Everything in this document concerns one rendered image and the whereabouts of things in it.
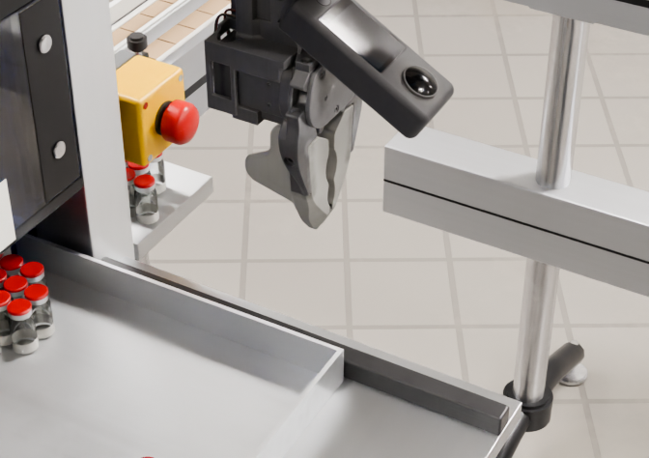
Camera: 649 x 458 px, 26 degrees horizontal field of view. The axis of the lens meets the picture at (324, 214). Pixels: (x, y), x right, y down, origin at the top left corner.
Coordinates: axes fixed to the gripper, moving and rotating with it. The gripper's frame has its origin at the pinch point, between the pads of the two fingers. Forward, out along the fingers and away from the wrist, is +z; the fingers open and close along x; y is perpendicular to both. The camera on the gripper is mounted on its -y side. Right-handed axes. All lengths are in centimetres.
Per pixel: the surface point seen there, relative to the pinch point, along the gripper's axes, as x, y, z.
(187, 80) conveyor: -38, 38, 20
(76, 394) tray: 6.5, 19.8, 21.4
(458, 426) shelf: -5.8, -9.1, 21.6
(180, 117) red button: -16.8, 24.4, 8.7
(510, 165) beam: -89, 19, 55
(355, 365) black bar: -6.2, 0.6, 19.7
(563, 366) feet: -100, 11, 99
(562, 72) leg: -86, 12, 36
